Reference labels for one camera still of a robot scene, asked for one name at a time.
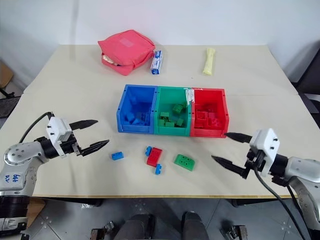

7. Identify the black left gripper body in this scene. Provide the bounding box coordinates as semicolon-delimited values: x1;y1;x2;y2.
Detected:
59;134;83;157

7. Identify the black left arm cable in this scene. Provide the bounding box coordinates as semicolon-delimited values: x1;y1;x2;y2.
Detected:
18;111;55;144

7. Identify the blue plastic bin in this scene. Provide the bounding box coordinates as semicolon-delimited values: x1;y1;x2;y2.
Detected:
116;84;159;134

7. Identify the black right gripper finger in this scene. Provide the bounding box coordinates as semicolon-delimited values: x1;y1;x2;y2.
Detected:
210;154;249;180
224;131;254;145

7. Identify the white paper label strip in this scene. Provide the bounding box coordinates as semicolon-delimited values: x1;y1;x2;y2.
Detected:
184;87;196;104

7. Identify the metal caster foot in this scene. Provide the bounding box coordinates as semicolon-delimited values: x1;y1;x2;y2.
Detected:
224;224;248;240
90;220;116;240

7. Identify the blue and white carton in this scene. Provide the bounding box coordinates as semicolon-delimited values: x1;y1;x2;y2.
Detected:
150;49;164;76

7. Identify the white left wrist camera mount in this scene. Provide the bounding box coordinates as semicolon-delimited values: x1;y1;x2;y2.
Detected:
46;116;74;158

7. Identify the green plastic bin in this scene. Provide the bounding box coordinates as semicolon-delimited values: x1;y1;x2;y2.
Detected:
153;85;194;137

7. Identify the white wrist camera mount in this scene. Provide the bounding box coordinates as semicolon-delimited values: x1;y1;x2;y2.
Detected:
248;128;281;177
46;116;74;158

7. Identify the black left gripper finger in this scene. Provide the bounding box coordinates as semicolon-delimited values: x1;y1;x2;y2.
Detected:
68;119;99;131
80;139;111;158

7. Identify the red plastic bin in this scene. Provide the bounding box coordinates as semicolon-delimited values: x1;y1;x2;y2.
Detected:
189;87;231;139

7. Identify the dark rounded shape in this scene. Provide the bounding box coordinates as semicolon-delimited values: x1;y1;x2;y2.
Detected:
114;213;156;240
180;210;210;240

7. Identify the long red building block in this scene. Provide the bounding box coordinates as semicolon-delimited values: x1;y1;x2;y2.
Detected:
146;147;164;167

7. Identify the brown cardboard piece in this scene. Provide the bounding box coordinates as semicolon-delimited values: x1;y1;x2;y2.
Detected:
25;197;47;229

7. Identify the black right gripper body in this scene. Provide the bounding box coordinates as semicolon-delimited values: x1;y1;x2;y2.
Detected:
244;147;266;179

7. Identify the pink fabric pouch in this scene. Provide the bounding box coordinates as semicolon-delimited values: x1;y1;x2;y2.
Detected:
97;29;156;77

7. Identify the wide green building block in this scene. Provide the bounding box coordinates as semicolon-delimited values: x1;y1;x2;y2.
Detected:
173;153;197;172

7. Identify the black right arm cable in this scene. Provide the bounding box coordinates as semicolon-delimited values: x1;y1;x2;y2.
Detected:
253;166;309;240

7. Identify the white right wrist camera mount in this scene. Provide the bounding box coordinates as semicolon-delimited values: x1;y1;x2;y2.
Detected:
248;128;281;177

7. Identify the pale yellow rolled pack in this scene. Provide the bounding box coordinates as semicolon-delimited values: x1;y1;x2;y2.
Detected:
201;47;217;77

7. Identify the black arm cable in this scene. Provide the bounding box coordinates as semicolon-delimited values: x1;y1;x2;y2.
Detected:
253;166;309;240
18;111;55;144

